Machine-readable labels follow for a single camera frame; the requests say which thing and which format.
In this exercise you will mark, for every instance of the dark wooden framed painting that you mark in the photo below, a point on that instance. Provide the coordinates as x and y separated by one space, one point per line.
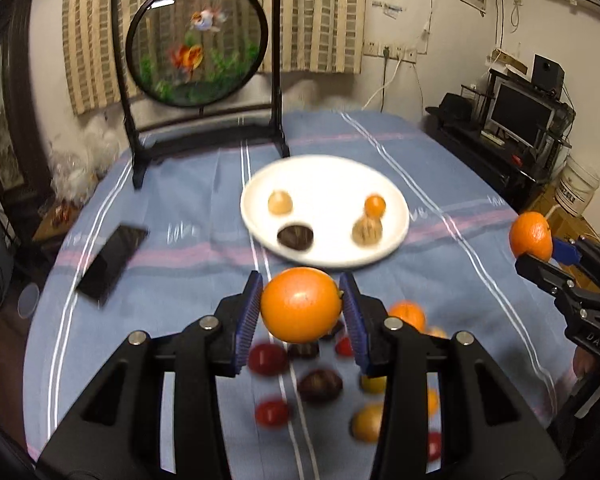
5 100

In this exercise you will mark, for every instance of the small red fruit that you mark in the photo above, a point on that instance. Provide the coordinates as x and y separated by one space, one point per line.
434 446
344 346

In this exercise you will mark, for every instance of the dark brown chestnut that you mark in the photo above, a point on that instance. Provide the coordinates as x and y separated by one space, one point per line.
295 236
303 351

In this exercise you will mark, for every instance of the white wall outlet strip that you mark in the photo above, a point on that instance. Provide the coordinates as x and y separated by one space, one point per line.
390 52

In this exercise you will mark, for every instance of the cardboard box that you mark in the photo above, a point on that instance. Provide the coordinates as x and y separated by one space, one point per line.
560 220

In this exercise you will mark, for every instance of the tan round fruit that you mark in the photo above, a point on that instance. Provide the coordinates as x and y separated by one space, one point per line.
280 203

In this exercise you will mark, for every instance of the white plate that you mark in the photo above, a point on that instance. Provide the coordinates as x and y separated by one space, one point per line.
325 230

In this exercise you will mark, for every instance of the large orange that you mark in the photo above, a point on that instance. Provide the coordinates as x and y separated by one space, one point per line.
301 305

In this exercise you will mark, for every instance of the black media rack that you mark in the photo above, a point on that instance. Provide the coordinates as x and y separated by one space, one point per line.
480 160

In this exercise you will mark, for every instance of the clear plastic bags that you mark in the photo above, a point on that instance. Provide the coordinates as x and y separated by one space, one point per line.
85 160

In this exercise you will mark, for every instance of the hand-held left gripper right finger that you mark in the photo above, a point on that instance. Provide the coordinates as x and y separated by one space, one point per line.
354 322

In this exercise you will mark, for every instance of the black hat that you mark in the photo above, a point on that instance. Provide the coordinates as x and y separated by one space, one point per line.
450 107

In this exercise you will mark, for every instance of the white plastic bucket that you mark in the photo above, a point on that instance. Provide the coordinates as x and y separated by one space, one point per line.
577 187

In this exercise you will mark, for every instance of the brown walnut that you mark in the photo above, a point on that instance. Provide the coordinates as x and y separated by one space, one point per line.
367 231

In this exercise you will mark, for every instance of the black speaker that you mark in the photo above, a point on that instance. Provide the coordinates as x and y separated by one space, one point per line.
547 75

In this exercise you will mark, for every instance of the blue striped tablecloth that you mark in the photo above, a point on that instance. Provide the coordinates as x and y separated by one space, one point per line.
180 260

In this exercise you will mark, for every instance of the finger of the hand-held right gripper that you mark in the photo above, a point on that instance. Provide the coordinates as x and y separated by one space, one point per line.
566 251
542 272

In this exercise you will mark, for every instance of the small orange kumquat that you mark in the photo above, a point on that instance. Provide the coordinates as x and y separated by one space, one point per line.
375 206
432 402

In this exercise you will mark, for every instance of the red plum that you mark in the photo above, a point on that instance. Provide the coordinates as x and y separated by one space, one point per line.
271 412
267 358

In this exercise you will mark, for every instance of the yellow round fruit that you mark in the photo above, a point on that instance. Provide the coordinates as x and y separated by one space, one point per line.
372 384

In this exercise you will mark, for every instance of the computer monitor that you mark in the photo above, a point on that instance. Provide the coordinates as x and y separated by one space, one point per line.
519 112

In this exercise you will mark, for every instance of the translucent plastic cup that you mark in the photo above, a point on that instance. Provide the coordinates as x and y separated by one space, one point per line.
29 300

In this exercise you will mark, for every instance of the black smartphone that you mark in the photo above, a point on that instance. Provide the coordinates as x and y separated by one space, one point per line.
110 262

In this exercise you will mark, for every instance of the beige striped curtain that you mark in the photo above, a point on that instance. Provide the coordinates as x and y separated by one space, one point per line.
320 15

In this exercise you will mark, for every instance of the person's right hand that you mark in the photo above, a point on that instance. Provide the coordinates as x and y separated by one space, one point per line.
586 362

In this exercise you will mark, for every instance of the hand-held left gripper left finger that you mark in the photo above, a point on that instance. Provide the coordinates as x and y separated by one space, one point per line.
249 315

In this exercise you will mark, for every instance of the yellow-brown round fruit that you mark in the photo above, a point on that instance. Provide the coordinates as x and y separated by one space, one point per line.
367 422

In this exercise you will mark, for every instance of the orange mandarin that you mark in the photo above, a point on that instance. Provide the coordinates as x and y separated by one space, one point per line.
406 314
530 237

